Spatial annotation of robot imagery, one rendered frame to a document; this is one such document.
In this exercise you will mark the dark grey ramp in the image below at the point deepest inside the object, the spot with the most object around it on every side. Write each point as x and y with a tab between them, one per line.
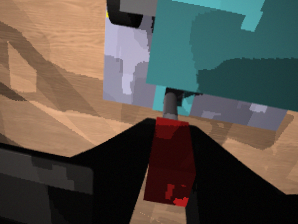
126	56

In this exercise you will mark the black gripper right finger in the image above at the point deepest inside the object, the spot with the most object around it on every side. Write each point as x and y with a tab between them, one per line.
227	192

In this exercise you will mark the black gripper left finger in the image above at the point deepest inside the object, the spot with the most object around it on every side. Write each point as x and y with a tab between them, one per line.
99	186

